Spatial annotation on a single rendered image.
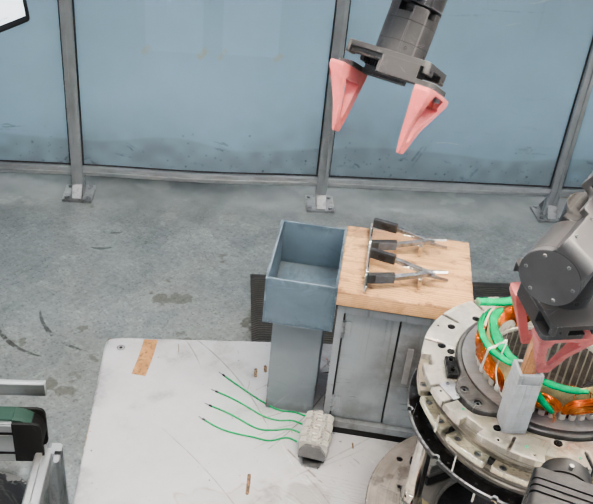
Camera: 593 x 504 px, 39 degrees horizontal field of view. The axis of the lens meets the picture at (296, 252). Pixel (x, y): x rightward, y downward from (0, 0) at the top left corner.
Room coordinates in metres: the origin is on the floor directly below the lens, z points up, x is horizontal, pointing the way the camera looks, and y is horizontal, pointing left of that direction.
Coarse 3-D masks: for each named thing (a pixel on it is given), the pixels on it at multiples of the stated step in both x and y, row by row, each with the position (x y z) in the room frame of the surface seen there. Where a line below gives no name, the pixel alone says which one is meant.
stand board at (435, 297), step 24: (360, 240) 1.12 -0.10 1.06; (408, 240) 1.14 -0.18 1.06; (360, 264) 1.06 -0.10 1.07; (384, 264) 1.06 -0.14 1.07; (432, 264) 1.08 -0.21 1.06; (456, 264) 1.08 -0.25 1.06; (360, 288) 0.99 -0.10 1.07; (384, 288) 1.00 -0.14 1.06; (408, 288) 1.00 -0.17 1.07; (432, 288) 1.01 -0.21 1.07; (456, 288) 1.02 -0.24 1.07; (408, 312) 0.97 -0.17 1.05; (432, 312) 0.97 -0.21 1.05
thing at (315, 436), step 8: (312, 416) 0.97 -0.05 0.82; (320, 416) 0.97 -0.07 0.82; (328, 416) 0.97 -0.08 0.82; (304, 424) 0.97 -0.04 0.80; (312, 424) 0.95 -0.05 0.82; (320, 424) 0.95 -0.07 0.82; (328, 424) 0.96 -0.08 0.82; (304, 432) 0.93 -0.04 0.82; (312, 432) 0.93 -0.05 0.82; (320, 432) 0.94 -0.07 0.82; (328, 432) 0.94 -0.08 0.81; (304, 440) 0.92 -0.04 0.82; (312, 440) 0.91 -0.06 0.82; (320, 440) 0.92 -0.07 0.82; (328, 440) 0.93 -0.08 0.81; (304, 448) 0.91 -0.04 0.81; (312, 448) 0.91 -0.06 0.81; (320, 448) 0.91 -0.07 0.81; (304, 456) 0.91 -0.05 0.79; (312, 456) 0.91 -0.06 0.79; (320, 456) 0.91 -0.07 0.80; (304, 464) 0.90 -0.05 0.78; (312, 464) 0.90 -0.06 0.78; (320, 464) 0.90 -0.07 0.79
